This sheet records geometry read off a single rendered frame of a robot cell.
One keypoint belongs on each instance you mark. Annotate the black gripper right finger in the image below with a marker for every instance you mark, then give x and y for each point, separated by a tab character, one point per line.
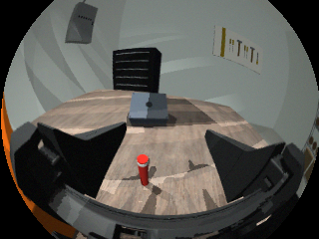
237	163

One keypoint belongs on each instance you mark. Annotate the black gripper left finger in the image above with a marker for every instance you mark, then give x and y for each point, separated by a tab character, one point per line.
87	155

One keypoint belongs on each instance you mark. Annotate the dark red peg with grey band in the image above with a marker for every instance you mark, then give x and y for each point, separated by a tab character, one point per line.
143	169

